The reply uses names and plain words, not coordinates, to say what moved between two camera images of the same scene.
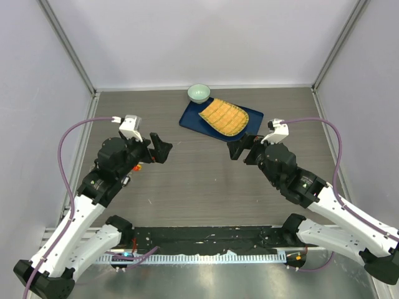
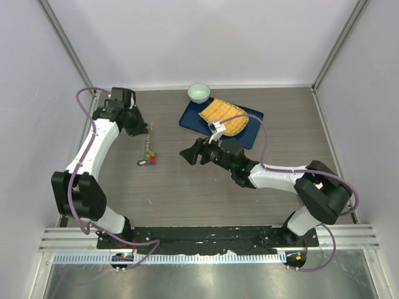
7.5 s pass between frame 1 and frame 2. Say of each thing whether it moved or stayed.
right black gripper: moved
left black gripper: moved
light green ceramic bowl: stayed
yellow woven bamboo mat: stayed
